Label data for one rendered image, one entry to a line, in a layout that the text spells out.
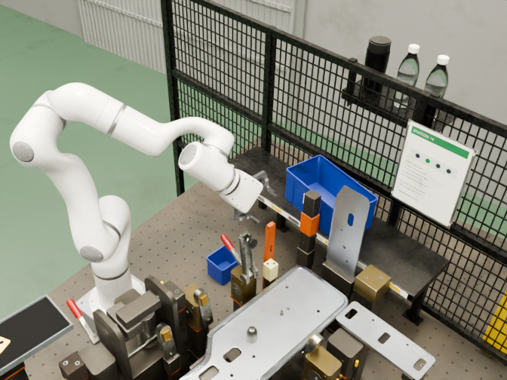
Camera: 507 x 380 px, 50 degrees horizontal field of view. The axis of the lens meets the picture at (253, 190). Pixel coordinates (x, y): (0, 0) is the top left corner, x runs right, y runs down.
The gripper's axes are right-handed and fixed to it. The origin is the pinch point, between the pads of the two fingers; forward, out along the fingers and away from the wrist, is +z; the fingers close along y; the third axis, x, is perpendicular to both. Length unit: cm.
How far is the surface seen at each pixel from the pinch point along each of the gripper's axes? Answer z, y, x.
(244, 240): -0.8, 11.5, 2.4
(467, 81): 156, -136, -81
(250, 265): 8.8, 17.3, -0.1
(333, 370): 20.2, 26.9, 36.8
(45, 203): 38, 69, -220
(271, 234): 9.5, 5.9, -0.3
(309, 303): 26.5, 17.1, 12.9
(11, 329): -41, 62, -9
